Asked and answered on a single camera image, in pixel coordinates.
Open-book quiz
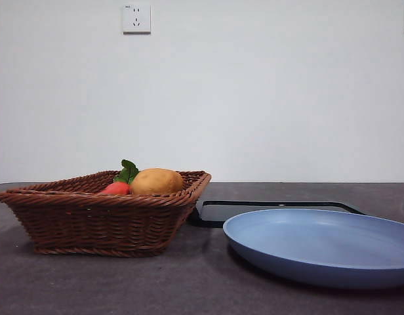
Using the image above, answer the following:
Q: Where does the blue round plate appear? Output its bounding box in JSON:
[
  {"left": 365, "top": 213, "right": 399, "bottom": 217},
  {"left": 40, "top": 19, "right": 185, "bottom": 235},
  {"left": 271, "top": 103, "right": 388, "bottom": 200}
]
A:
[{"left": 222, "top": 207, "right": 404, "bottom": 289}]

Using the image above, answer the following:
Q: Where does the brown potato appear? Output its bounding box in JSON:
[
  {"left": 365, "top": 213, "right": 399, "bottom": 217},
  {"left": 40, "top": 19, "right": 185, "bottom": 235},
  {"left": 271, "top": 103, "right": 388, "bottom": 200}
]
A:
[{"left": 129, "top": 167, "right": 184, "bottom": 196}]

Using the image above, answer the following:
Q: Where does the dark rectangular tray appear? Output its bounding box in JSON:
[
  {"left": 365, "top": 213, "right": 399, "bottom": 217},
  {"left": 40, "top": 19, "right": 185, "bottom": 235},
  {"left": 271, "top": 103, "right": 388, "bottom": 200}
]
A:
[{"left": 188, "top": 199, "right": 370, "bottom": 229}]

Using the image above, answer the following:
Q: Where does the orange carrot with green leaves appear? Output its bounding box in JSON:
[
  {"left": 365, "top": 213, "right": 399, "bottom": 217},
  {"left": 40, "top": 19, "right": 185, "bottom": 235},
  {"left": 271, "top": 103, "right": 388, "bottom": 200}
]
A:
[{"left": 98, "top": 159, "right": 140, "bottom": 195}]

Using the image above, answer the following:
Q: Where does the brown wicker basket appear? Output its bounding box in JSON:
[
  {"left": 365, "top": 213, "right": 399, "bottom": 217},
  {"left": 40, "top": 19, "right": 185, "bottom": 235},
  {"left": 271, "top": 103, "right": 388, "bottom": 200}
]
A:
[{"left": 0, "top": 169, "right": 212, "bottom": 257}]

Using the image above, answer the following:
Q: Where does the white wall socket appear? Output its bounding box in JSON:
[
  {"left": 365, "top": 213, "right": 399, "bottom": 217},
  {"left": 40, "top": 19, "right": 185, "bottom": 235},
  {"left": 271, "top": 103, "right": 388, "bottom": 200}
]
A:
[{"left": 122, "top": 3, "right": 152, "bottom": 35}]

